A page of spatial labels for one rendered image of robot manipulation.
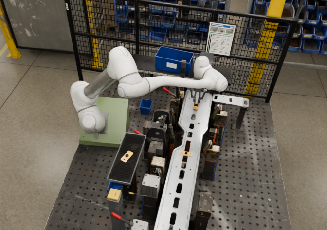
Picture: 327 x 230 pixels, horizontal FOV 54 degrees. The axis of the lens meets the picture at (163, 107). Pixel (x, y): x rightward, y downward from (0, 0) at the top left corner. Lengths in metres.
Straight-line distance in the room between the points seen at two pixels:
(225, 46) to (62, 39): 2.49
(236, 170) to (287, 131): 1.56
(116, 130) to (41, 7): 2.33
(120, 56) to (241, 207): 1.32
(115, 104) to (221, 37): 1.03
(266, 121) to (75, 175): 1.68
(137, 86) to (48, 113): 2.25
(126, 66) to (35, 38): 2.96
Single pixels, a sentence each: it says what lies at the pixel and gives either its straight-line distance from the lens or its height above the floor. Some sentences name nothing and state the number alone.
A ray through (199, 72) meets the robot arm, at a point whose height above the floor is 1.39.
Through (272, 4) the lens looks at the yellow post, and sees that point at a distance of 2.66.
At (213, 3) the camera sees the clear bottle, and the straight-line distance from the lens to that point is 2.70.
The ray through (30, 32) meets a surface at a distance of 4.73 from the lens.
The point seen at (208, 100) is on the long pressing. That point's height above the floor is 1.00.
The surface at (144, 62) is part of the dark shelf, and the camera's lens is 2.89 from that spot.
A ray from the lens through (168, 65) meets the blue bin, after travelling 2.75.
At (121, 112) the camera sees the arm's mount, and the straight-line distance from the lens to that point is 2.57.
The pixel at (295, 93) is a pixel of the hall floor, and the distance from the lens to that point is 4.56.
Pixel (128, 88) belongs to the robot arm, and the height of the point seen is 1.50.
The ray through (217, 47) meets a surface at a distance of 2.81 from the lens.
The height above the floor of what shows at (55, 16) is 0.69.
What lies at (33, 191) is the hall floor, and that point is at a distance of 3.37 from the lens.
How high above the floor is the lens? 2.72
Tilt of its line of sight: 44 degrees down
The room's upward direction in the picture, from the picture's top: 3 degrees clockwise
